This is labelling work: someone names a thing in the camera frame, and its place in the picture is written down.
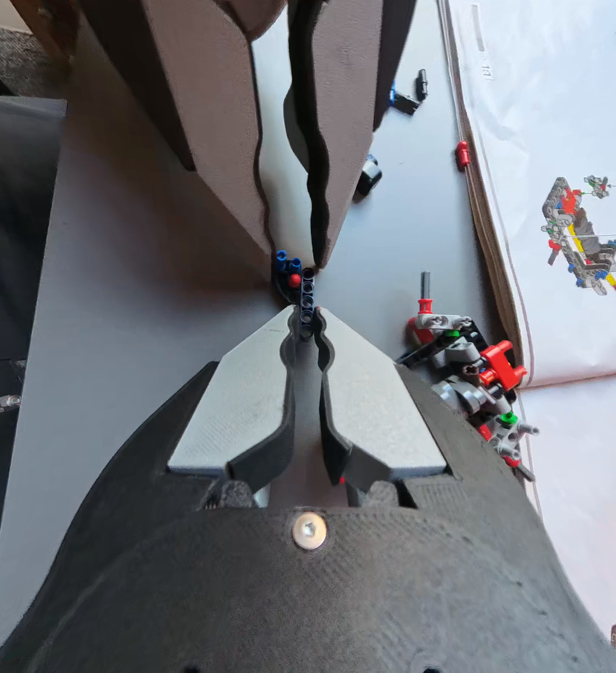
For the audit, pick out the partly built lego assembly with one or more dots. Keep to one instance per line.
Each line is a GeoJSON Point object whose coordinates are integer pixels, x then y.
{"type": "Point", "coordinates": [465, 368]}

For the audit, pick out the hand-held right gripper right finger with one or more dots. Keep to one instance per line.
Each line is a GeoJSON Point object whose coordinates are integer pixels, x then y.
{"type": "Point", "coordinates": [376, 415]}

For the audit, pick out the wooden post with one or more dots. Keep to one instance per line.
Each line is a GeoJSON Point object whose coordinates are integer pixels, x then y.
{"type": "Point", "coordinates": [39, 26]}

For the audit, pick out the lego instruction booklet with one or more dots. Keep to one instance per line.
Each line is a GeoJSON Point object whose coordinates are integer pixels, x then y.
{"type": "Point", "coordinates": [560, 105]}

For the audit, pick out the black lego piece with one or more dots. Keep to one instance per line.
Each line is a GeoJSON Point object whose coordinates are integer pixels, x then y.
{"type": "Point", "coordinates": [281, 286]}

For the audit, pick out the black connector with blue pin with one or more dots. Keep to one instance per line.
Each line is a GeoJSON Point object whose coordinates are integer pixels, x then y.
{"type": "Point", "coordinates": [406, 102]}

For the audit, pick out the red lego pin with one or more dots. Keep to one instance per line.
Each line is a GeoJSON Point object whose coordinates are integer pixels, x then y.
{"type": "Point", "coordinates": [294, 280]}

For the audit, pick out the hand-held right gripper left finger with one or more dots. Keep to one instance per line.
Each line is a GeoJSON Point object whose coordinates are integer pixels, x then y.
{"type": "Point", "coordinates": [234, 410]}

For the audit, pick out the black curved lego panel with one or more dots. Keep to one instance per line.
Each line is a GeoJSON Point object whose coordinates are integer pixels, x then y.
{"type": "Point", "coordinates": [368, 179]}

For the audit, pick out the short black lego pin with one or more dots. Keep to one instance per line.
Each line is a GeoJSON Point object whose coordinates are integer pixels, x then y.
{"type": "Point", "coordinates": [421, 84]}

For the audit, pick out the long black lego beam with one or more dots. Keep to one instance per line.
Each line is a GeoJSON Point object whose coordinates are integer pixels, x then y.
{"type": "Point", "coordinates": [308, 310]}

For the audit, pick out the red lego connector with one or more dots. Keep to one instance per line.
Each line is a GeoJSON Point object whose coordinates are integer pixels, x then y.
{"type": "Point", "coordinates": [461, 155]}

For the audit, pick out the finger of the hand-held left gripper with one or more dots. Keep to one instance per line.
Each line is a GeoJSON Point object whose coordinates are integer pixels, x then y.
{"type": "Point", "coordinates": [218, 121]}
{"type": "Point", "coordinates": [347, 94]}

